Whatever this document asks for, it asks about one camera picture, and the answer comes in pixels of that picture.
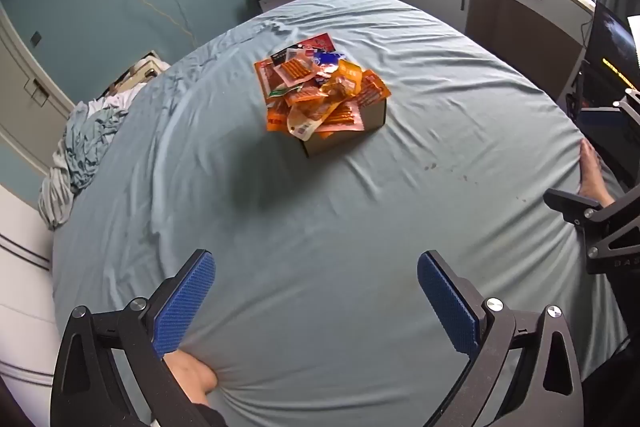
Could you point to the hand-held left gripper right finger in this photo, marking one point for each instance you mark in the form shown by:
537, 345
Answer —
447, 302

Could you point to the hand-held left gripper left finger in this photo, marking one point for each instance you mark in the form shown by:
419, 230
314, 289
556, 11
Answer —
182, 307

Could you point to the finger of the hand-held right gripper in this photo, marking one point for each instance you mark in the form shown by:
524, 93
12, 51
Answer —
570, 204
602, 124

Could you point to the brown cardboard box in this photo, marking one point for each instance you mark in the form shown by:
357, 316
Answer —
345, 142

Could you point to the pile of snack packets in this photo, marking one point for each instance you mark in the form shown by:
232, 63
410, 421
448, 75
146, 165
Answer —
320, 92

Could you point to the black computer monitor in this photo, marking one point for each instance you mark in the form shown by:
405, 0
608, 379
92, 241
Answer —
610, 42

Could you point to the bed with light blue sheet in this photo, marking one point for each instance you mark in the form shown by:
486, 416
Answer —
300, 232

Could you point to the white furniture panel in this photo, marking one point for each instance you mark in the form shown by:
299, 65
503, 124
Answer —
25, 307

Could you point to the crumpled light blue blanket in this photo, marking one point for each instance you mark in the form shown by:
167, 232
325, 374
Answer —
82, 142

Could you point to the wooden bedside table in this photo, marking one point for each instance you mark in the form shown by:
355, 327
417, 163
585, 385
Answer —
145, 72

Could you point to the white door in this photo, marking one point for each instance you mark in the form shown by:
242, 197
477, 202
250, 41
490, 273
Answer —
20, 107

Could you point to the dark wall switch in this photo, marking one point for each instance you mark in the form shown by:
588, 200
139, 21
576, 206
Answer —
36, 38

